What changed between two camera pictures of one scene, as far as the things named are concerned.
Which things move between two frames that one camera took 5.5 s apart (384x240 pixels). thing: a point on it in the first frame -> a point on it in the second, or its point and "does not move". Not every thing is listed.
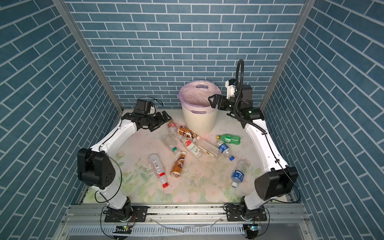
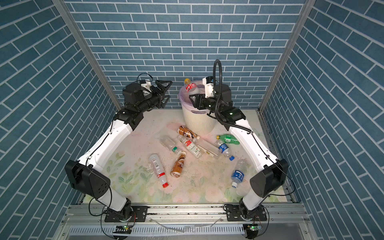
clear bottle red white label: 190,146 does not move
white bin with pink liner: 199,114 does not move
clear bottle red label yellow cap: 172,129 -> 189,86
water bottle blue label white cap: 242,167 does not move
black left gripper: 159,120 -> 159,98
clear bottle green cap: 169,142 does not move
